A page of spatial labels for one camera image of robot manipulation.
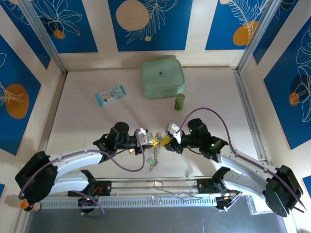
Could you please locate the metal keyring with small rings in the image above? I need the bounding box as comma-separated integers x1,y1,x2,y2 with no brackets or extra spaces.
152,132,166,170

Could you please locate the green key tag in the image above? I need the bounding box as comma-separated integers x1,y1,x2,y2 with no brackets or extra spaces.
146,157,158,171

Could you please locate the green cylindrical bottle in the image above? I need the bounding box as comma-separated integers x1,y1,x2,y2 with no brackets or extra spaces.
173,93,186,112

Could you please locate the blue snack packet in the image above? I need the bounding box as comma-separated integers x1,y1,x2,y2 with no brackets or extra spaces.
95,83,128,107

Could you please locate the mint green zip case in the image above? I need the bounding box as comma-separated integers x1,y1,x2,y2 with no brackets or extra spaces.
140,58,186,100

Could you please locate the black controller board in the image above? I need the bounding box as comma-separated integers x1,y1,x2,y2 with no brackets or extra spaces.
77,193,100,207
215,196,235,211

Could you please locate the clear plastic bag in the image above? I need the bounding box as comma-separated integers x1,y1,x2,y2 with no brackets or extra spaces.
247,194,268,216

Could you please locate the orange capped small bottle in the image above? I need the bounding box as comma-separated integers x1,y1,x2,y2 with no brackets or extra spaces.
19,200,41,213

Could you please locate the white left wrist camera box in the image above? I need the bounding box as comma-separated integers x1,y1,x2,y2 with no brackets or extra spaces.
134,128,151,147

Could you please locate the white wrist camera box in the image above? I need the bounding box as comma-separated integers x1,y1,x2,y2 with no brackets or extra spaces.
134,128,151,147
165,123,182,144

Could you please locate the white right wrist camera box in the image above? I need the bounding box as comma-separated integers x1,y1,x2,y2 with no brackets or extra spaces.
165,123,182,144

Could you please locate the aluminium frame beam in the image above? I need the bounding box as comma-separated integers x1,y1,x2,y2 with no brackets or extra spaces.
41,176,268,202

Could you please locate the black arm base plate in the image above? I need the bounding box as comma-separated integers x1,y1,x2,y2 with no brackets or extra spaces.
67,180,113,198
197,178,241,195

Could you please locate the thin grey wire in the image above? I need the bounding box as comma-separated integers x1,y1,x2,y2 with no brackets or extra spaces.
162,188,204,202

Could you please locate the aluminium side rail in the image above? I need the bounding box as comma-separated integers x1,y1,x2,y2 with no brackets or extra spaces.
232,67,270,163
36,71,69,180

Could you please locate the slotted grey cable tray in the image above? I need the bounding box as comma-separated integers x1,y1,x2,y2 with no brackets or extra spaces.
38,195,252,210

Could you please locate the aluminium frame post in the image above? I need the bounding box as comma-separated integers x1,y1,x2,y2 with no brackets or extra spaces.
18,0,68,75
236,0,282,73

